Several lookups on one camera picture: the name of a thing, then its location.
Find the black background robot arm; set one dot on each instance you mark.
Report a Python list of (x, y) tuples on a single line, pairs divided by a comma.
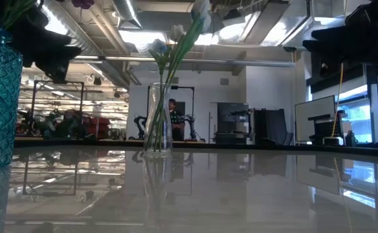
[(190, 121), (139, 124)]

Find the grey wall vent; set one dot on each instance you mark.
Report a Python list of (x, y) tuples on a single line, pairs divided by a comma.
[(224, 81)]

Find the black background rig frame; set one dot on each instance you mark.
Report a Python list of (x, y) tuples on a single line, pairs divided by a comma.
[(77, 83), (182, 87)]

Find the white artificial tulip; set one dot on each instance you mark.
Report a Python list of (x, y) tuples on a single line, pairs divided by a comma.
[(200, 8), (158, 46), (206, 23), (177, 32)]

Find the black dome security camera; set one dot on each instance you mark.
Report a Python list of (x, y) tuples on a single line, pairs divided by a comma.
[(289, 49)]

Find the dark bottle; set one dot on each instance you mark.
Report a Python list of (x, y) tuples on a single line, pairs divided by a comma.
[(351, 138)]

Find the large silver ceiling duct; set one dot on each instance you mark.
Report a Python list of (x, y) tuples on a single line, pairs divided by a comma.
[(273, 22)]

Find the black equipment rack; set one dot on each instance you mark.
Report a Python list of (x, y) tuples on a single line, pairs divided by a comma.
[(325, 127)]

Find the whiteboard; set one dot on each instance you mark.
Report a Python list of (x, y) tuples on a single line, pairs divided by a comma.
[(315, 113)]

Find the person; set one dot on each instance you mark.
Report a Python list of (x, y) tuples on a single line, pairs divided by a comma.
[(176, 119)]

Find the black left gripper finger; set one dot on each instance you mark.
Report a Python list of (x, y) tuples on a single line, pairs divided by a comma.
[(62, 61)]

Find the red equipment cover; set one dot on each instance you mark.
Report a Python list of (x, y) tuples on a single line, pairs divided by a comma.
[(95, 126)]

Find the silver corrugated ceiling duct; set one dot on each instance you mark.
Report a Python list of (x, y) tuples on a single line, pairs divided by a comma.
[(85, 45)]

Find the clear glass vase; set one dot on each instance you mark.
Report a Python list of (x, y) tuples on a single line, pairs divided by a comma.
[(158, 129)]

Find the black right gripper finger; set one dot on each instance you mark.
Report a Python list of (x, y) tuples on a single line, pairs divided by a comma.
[(325, 40)]

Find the black cabinet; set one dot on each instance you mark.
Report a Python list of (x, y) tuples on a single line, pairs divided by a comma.
[(232, 111)]

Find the silver horizontal ceiling pipe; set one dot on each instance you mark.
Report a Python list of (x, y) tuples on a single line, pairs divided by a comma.
[(224, 61)]

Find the magenta artificial flower bunch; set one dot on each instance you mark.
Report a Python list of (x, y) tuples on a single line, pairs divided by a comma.
[(83, 3), (4, 11)]

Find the black aluminium table frame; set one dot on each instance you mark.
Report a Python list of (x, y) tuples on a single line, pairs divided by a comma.
[(240, 147)]

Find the silver round ceiling duct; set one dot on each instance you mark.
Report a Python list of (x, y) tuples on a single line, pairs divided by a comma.
[(126, 11)]

